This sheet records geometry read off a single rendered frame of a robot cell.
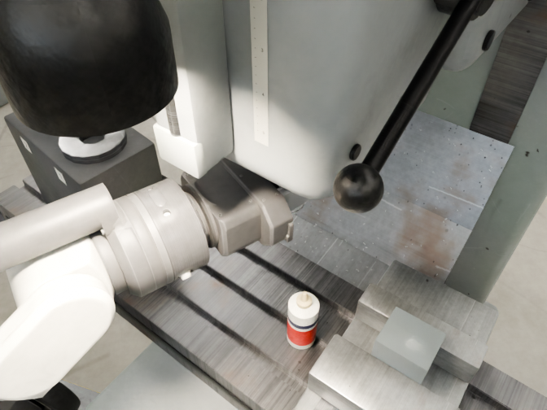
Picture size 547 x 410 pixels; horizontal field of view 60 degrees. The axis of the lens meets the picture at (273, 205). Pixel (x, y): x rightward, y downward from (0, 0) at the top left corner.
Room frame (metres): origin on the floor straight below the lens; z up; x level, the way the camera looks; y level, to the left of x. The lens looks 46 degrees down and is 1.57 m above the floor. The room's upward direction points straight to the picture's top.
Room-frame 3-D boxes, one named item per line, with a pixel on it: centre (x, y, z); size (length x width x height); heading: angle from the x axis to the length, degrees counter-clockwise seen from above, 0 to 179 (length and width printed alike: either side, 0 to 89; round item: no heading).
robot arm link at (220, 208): (0.31, 0.07, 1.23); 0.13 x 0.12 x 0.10; 34
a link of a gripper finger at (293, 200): (0.33, -0.03, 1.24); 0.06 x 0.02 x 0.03; 124
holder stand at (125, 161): (0.56, 0.29, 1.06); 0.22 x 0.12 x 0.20; 47
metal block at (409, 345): (0.25, -0.15, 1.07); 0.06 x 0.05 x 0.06; 54
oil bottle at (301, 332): (0.33, -0.04, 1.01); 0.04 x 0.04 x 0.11
